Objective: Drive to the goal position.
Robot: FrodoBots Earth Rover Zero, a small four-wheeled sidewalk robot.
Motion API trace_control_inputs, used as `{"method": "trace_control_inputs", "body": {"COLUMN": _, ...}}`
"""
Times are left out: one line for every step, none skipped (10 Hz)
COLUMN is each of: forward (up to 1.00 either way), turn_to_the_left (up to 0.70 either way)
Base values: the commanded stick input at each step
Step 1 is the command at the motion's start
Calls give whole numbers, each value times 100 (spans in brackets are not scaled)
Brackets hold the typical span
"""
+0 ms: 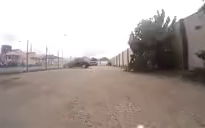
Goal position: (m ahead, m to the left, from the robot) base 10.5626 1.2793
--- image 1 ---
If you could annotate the dark car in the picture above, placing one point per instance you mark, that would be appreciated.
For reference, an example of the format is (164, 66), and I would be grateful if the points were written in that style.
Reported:
(77, 63)

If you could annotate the dark green tree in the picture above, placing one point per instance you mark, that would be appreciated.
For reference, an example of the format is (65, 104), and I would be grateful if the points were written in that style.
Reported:
(153, 43)

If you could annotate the robot's own part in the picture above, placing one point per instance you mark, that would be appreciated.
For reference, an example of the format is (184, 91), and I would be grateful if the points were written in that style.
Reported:
(140, 126)

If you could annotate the pale concrete panel wall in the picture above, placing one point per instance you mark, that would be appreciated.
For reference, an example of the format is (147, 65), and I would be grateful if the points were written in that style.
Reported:
(193, 40)

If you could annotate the pale low buildings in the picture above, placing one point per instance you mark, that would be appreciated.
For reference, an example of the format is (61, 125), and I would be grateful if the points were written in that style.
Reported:
(13, 56)

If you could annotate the brown dirt road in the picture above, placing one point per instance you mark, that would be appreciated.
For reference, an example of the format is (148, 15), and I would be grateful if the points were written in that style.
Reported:
(100, 90)

